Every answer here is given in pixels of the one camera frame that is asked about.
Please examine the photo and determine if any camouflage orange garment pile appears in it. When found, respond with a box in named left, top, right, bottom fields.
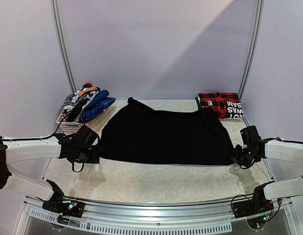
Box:
left=61, top=81, right=101, bottom=122

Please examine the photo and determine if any black t-shirt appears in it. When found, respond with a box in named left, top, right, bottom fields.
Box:
left=100, top=97, right=234, bottom=166

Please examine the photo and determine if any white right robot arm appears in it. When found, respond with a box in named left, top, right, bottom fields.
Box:
left=231, top=125, right=303, bottom=213

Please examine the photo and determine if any left aluminium frame post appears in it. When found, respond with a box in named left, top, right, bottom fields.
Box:
left=50, top=0, right=76, bottom=92

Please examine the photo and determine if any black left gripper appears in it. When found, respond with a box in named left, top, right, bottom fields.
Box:
left=75, top=146, right=100, bottom=164

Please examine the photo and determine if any aluminium front rail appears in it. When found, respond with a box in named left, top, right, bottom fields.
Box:
left=16, top=197, right=300, bottom=235

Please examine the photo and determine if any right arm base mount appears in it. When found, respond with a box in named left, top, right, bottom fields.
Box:
left=230, top=199, right=274, bottom=218

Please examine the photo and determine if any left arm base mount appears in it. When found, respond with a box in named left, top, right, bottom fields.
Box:
left=42, top=196, right=85, bottom=218

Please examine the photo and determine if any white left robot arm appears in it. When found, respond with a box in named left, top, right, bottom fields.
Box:
left=0, top=125, right=100, bottom=212

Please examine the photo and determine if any aluminium frame post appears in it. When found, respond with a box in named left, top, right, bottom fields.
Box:
left=50, top=0, right=76, bottom=92
left=237, top=0, right=264, bottom=98

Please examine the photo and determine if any blue plaid garment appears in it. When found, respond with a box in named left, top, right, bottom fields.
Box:
left=78, top=90, right=116, bottom=123

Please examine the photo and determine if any right aluminium frame post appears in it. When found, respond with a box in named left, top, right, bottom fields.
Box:
left=237, top=0, right=264, bottom=98

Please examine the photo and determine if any red black plaid shirt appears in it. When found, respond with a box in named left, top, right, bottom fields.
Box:
left=196, top=92, right=244, bottom=119

